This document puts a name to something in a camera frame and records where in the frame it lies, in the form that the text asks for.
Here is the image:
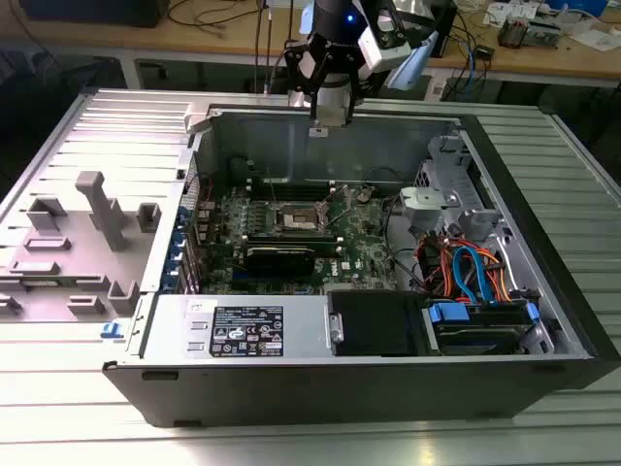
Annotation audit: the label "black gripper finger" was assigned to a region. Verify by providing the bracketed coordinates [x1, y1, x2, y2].
[343, 65, 374, 126]
[282, 42, 322, 121]

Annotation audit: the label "metal socket cover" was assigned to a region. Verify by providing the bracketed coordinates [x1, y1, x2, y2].
[313, 197, 333, 230]

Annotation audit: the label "black RAM slot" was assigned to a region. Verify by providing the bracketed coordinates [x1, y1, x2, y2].
[249, 178, 337, 189]
[247, 186, 337, 199]

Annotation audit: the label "CPU socket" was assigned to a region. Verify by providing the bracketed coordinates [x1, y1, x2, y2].
[273, 200, 325, 238]

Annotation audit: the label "green motherboard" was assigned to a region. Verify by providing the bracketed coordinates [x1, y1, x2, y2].
[193, 182, 418, 296]

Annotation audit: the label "white printed cards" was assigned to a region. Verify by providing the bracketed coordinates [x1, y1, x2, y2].
[484, 2, 510, 25]

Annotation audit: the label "green RAM stick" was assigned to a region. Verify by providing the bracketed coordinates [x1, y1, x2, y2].
[242, 240, 343, 257]

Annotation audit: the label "metal heat sink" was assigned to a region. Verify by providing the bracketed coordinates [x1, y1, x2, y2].
[499, 14, 530, 50]

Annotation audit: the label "wooden desk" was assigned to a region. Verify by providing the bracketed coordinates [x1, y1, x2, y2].
[0, 0, 621, 91]

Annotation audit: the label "black graphics card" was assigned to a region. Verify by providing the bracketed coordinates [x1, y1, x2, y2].
[242, 245, 316, 281]

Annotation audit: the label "grey electronic device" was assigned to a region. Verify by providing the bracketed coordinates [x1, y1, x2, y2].
[526, 17, 573, 50]

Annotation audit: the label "black monitor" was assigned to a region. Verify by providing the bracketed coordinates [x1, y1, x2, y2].
[18, 0, 171, 28]

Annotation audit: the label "black drive bay box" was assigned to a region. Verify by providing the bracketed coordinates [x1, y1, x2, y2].
[327, 290, 428, 358]

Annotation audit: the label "white paper sheets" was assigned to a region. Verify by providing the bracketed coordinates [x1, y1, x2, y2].
[570, 28, 621, 52]

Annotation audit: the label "hard disk in blue carrier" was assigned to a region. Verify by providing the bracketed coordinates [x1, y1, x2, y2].
[421, 298, 542, 355]

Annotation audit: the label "black office chair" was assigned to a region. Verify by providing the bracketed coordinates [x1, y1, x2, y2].
[0, 48, 120, 147]

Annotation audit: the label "silver power supply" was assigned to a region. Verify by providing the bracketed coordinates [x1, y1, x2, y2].
[126, 293, 336, 360]

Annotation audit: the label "black PC case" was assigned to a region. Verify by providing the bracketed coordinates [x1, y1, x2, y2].
[101, 99, 620, 429]

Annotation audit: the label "grey parts rack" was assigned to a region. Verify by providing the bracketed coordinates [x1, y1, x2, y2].
[0, 169, 164, 324]

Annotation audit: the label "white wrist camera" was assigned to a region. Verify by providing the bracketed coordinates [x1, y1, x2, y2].
[357, 9, 414, 73]

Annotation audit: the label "silver disk bay frame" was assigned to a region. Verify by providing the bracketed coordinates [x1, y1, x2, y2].
[414, 134, 508, 244]

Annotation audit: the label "blue cable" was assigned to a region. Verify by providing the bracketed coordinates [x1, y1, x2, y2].
[464, 38, 480, 93]

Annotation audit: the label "silver bracket with round hole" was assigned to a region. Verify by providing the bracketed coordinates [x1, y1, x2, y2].
[398, 185, 462, 232]

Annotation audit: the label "red orange wire bundle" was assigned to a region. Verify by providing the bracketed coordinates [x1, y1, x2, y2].
[419, 235, 455, 295]

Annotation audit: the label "blue flat wire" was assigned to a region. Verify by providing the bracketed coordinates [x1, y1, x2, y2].
[450, 245, 492, 305]

